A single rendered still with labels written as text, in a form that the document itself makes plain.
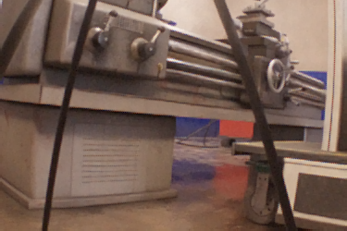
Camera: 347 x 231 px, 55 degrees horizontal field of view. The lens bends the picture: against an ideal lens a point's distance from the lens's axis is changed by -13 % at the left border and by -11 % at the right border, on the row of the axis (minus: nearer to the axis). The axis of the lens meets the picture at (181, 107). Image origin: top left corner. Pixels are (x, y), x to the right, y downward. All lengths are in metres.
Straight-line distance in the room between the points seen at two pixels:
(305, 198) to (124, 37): 0.91
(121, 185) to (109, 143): 0.20
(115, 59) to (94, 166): 0.44
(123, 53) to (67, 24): 0.28
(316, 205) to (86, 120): 0.92
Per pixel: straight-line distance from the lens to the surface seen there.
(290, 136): 3.26
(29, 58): 1.39
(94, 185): 1.54
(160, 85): 1.82
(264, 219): 1.46
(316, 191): 1.26
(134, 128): 1.62
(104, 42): 1.33
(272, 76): 2.25
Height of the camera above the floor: 0.41
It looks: 1 degrees up
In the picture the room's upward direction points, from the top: 5 degrees clockwise
